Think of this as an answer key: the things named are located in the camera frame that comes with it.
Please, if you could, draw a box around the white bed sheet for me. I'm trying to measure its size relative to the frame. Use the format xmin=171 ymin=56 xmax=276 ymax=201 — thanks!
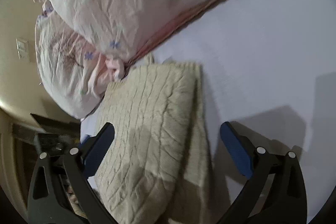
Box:
xmin=79 ymin=0 xmax=336 ymax=223

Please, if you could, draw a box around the beige knitted garment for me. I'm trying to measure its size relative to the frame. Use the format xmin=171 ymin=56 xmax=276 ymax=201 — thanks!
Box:
xmin=94 ymin=56 xmax=223 ymax=223

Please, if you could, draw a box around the white wall switch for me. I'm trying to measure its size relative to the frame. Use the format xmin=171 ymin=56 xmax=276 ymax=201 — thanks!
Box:
xmin=16 ymin=38 xmax=30 ymax=63

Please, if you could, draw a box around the pink floral pillow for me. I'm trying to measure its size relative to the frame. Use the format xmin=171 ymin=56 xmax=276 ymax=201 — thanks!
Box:
xmin=35 ymin=0 xmax=218 ymax=119

